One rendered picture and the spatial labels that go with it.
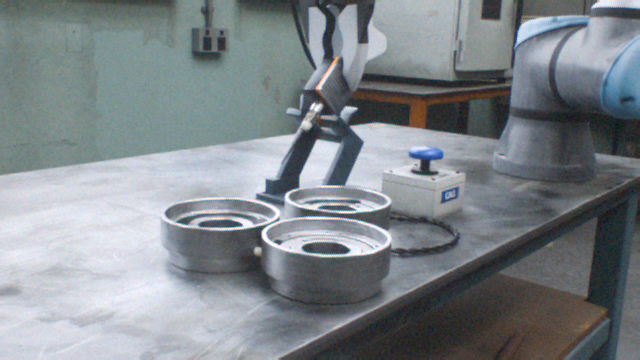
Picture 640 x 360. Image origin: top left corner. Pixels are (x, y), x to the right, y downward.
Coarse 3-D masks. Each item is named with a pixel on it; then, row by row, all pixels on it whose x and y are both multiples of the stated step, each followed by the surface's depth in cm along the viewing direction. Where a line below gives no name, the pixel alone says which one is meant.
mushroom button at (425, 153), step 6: (414, 150) 77; (420, 150) 77; (426, 150) 77; (432, 150) 77; (438, 150) 77; (408, 156) 78; (414, 156) 77; (420, 156) 77; (426, 156) 77; (432, 156) 77; (438, 156) 77; (420, 162) 78; (426, 162) 78; (420, 168) 79; (426, 168) 78
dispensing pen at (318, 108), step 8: (320, 64) 74; (328, 64) 73; (320, 72) 73; (312, 80) 73; (320, 80) 72; (304, 88) 73; (312, 88) 72; (312, 96) 73; (312, 104) 74; (320, 104) 72; (312, 112) 72; (320, 112) 72; (328, 112) 74; (304, 120) 72; (312, 120) 71; (304, 128) 71; (296, 136) 71; (288, 152) 70
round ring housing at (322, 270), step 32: (288, 224) 59; (320, 224) 60; (352, 224) 59; (288, 256) 51; (320, 256) 50; (352, 256) 50; (384, 256) 52; (288, 288) 52; (320, 288) 50; (352, 288) 51
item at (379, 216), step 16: (288, 192) 68; (304, 192) 71; (320, 192) 72; (336, 192) 72; (352, 192) 72; (368, 192) 71; (288, 208) 65; (304, 208) 63; (320, 208) 68; (336, 208) 69; (352, 208) 69; (384, 208) 64; (384, 224) 65
